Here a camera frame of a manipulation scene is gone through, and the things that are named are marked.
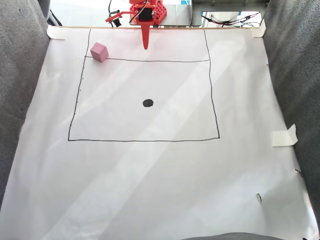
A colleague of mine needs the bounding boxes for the pink foam cube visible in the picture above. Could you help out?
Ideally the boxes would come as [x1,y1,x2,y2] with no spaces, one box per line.
[89,41,110,63]

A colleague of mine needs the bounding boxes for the white tape piece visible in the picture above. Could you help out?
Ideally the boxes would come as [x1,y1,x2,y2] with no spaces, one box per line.
[46,24,67,41]
[249,18,267,39]

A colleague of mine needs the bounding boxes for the grey fabric panel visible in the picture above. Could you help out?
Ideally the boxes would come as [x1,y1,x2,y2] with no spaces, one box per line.
[261,0,320,226]
[0,0,51,212]

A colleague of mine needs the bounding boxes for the white paper sheet black lines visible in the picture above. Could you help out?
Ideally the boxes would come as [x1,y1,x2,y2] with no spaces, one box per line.
[0,25,320,240]

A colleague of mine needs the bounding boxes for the white tape piece folded corner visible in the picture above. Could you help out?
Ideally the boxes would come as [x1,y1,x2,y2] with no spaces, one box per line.
[270,123,299,148]

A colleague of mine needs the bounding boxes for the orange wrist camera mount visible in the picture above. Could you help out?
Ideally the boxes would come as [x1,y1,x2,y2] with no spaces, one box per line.
[104,9,131,29]

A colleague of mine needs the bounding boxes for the red and black wires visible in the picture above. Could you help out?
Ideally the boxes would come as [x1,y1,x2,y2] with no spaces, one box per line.
[200,12,261,28]

